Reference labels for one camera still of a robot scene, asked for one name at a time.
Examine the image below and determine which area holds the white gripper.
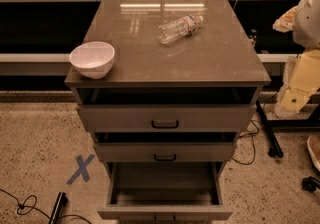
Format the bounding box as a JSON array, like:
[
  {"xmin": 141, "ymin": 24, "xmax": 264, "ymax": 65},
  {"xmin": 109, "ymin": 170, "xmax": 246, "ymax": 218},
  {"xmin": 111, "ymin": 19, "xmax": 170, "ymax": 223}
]
[{"xmin": 274, "ymin": 50, "xmax": 320, "ymax": 118}]

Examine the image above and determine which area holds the clear plastic water bottle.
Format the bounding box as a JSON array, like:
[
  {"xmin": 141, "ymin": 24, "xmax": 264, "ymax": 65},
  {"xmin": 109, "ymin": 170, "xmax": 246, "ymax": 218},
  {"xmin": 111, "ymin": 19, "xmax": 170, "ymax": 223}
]
[{"xmin": 158, "ymin": 15, "xmax": 203, "ymax": 44}]

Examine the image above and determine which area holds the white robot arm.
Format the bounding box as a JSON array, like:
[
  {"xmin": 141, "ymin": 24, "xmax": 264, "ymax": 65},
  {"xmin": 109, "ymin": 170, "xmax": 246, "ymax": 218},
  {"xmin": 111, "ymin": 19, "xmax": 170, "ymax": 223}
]
[{"xmin": 272, "ymin": 0, "xmax": 320, "ymax": 118}]

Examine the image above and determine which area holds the grey drawer cabinet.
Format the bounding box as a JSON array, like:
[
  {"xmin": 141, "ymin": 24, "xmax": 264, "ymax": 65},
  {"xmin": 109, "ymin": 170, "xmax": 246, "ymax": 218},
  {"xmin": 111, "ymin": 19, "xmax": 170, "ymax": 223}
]
[{"xmin": 64, "ymin": 0, "xmax": 272, "ymax": 224}]

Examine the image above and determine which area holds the bottom grey drawer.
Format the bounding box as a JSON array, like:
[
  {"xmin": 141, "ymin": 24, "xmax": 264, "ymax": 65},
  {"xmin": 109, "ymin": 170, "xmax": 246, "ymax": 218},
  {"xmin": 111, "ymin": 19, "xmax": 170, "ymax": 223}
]
[{"xmin": 98, "ymin": 162, "xmax": 232, "ymax": 223}]

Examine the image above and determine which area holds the grey drawer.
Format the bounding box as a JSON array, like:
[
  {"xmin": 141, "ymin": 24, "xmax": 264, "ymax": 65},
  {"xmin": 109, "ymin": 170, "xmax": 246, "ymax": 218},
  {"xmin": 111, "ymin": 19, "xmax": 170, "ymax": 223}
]
[
  {"xmin": 94, "ymin": 132, "xmax": 237, "ymax": 162},
  {"xmin": 73, "ymin": 87, "xmax": 257, "ymax": 132},
  {"xmin": 98, "ymin": 162, "xmax": 232, "ymax": 223}
]

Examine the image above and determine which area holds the middle grey drawer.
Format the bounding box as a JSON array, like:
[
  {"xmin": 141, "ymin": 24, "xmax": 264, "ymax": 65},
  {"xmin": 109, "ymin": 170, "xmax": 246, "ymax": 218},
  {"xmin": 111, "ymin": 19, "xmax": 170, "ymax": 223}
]
[{"xmin": 94, "ymin": 132, "xmax": 237, "ymax": 162}]

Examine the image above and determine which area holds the top grey drawer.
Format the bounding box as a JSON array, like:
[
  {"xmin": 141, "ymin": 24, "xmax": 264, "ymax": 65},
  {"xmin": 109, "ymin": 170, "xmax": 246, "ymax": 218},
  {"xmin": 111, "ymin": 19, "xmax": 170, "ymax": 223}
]
[{"xmin": 73, "ymin": 87, "xmax": 257, "ymax": 132}]

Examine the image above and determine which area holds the shoe at right edge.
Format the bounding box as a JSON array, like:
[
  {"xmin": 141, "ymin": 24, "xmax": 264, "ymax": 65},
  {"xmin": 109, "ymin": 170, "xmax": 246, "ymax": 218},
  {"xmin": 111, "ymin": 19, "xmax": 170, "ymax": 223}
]
[{"xmin": 307, "ymin": 135, "xmax": 320, "ymax": 172}]

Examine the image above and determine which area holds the black stand leg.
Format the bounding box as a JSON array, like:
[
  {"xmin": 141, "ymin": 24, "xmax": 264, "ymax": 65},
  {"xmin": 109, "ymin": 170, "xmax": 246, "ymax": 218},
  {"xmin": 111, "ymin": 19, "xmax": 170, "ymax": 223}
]
[{"xmin": 256, "ymin": 101, "xmax": 284, "ymax": 158}]

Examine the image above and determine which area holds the black caster wheel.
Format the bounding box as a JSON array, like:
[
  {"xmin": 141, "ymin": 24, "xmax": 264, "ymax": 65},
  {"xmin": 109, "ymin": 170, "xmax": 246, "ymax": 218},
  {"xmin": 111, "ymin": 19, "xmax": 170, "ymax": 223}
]
[{"xmin": 302, "ymin": 176, "xmax": 320, "ymax": 192}]

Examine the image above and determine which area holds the white bowl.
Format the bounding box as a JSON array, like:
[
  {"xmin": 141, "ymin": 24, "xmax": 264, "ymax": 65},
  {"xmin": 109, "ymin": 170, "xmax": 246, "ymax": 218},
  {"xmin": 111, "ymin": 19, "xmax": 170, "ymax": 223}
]
[{"xmin": 69, "ymin": 41, "xmax": 115, "ymax": 79}]

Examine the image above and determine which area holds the blue tape cross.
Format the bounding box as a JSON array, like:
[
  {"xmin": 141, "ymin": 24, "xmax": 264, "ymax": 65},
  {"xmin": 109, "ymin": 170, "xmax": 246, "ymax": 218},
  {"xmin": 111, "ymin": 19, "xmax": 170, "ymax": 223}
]
[{"xmin": 67, "ymin": 154, "xmax": 95, "ymax": 185}]

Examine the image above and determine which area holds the black bar device on floor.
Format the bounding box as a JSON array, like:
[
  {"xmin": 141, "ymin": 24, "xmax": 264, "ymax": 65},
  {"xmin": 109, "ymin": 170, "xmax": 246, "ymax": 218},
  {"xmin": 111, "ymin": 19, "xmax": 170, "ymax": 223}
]
[{"xmin": 48, "ymin": 192, "xmax": 67, "ymax": 224}]

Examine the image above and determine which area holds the black floor cable right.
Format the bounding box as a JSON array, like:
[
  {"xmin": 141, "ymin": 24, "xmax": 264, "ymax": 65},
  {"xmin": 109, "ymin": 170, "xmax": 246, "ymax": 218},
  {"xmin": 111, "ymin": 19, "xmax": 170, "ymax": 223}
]
[{"xmin": 231, "ymin": 91, "xmax": 279, "ymax": 166}]

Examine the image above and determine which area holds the black floor cable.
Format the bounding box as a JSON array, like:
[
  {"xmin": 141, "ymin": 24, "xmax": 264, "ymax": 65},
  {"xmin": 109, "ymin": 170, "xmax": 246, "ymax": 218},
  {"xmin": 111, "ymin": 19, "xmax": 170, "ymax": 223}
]
[
  {"xmin": 231, "ymin": 91, "xmax": 279, "ymax": 166},
  {"xmin": 0, "ymin": 187, "xmax": 93, "ymax": 224}
]

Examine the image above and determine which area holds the black floor cable left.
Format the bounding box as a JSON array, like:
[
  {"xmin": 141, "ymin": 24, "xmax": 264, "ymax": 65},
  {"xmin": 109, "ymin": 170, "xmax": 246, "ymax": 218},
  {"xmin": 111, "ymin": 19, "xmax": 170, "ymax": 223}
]
[{"xmin": 0, "ymin": 187, "xmax": 93, "ymax": 224}]

